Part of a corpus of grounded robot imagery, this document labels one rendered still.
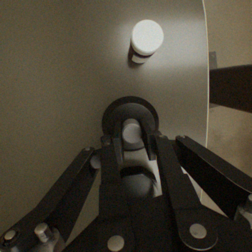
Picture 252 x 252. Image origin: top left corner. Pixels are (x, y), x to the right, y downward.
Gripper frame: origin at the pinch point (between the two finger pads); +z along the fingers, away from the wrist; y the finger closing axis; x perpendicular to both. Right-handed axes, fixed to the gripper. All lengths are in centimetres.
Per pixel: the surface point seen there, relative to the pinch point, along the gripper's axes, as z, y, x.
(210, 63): 103, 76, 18
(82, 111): 10.3, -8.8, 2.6
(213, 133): 104, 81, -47
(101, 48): 10.3, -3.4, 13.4
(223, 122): 104, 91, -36
